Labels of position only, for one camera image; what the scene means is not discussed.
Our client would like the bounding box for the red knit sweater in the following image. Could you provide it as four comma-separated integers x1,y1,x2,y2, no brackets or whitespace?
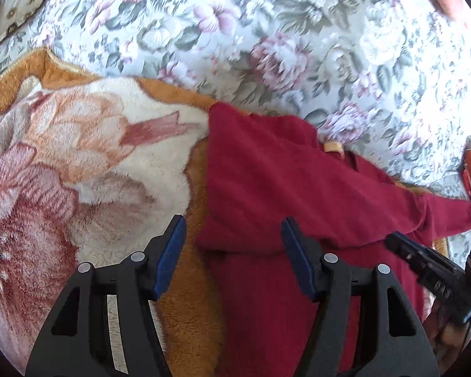
194,102,471,377

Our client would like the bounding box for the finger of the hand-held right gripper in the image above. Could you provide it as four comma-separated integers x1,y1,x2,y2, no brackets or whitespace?
385,231,471,325

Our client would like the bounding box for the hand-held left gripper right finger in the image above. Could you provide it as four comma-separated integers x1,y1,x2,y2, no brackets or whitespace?
281,216,440,377

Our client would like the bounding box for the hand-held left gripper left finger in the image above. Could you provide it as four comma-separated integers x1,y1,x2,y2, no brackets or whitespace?
25,214,187,377

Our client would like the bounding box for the floral bedspread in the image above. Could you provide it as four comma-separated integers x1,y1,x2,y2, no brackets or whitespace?
0,0,471,262

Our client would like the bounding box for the plush floral blanket orange border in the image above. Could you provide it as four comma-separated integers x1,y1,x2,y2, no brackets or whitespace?
0,46,450,377

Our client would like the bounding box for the person's right hand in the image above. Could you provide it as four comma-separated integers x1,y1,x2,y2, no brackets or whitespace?
427,302,471,367

